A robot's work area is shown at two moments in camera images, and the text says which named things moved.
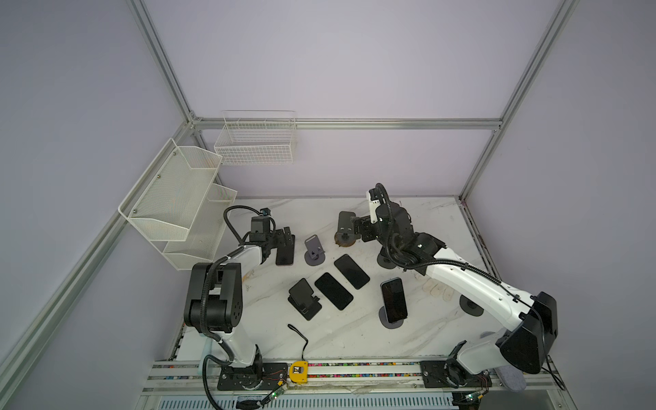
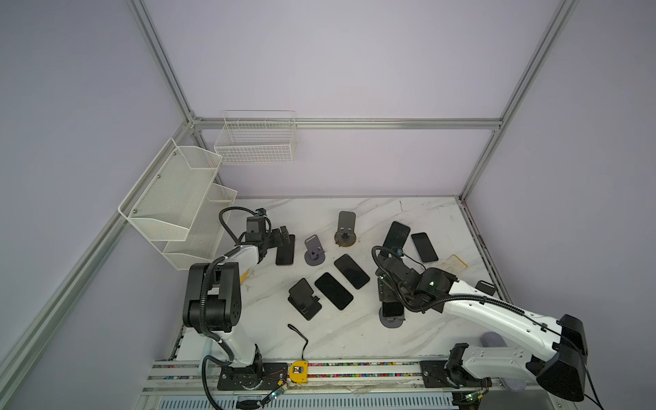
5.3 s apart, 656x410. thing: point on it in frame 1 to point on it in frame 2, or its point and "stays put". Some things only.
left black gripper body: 276,238 stays put
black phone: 284,255 stays put
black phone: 395,300 stays put
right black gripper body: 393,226 to 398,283
